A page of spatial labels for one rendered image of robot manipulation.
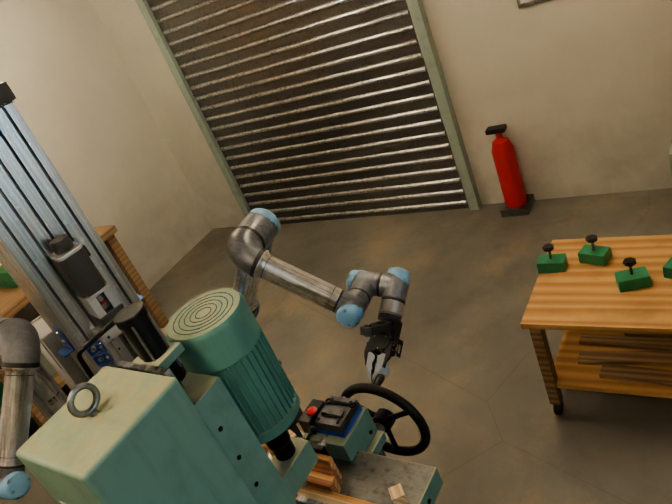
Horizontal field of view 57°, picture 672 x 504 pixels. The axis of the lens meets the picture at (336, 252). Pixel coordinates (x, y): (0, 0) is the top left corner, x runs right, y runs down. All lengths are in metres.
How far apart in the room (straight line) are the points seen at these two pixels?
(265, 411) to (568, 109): 3.07
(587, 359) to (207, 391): 1.87
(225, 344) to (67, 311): 0.98
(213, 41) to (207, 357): 3.79
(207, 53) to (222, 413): 3.92
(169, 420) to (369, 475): 0.66
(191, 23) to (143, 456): 4.08
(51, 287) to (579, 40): 2.99
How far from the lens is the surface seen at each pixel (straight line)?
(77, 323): 2.15
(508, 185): 4.14
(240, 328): 1.26
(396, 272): 1.92
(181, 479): 1.19
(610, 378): 2.71
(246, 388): 1.31
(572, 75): 3.94
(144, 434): 1.11
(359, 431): 1.70
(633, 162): 4.13
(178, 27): 5.01
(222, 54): 4.84
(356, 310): 1.83
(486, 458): 2.77
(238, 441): 1.32
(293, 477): 1.53
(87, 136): 5.26
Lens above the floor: 2.09
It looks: 27 degrees down
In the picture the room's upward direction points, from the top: 24 degrees counter-clockwise
